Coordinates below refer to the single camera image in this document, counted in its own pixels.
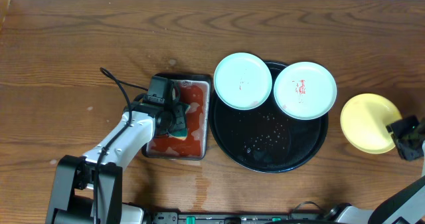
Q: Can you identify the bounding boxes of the green yellow sponge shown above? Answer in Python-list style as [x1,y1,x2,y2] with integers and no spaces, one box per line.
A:
[169,102,190,140]

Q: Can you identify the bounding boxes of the yellow plate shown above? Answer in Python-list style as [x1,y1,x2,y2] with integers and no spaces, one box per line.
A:
[340,93,402,154]

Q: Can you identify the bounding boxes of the pale green plate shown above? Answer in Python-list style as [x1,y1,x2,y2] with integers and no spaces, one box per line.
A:
[273,61,337,120]
[213,53,272,110]

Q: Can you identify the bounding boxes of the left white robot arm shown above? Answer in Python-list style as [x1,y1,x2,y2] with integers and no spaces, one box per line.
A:
[46,92,190,223]

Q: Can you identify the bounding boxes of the rectangular tray with red water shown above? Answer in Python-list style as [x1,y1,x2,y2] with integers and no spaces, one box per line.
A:
[142,73,211,161]

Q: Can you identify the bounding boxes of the round black tray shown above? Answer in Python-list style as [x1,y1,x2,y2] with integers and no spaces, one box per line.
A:
[208,60,329,174]

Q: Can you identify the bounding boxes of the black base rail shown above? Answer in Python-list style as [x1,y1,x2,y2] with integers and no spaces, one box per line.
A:
[142,211,336,224]

